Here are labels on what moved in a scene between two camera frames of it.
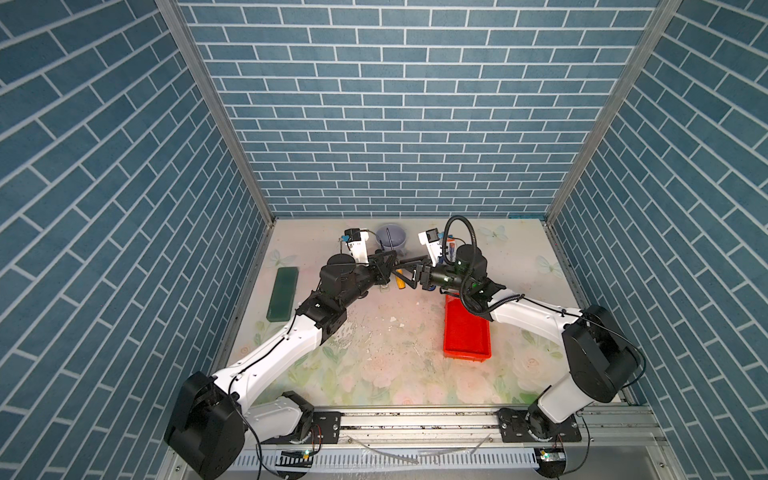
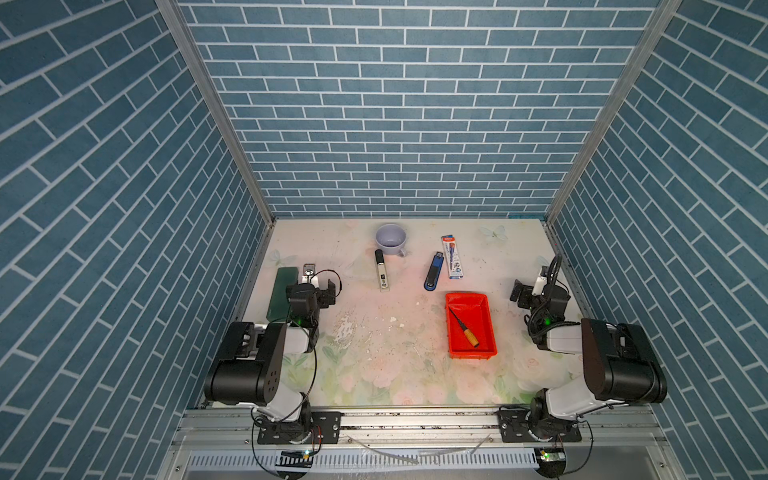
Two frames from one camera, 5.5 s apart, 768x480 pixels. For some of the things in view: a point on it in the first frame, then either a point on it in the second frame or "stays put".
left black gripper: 381,273 -> 326,296
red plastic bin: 467,335 stays put
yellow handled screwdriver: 401,283 -> 469,334
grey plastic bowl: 391,237 stays put
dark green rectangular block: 281,303 stays put
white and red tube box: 452,250 stays put
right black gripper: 426,275 -> 524,301
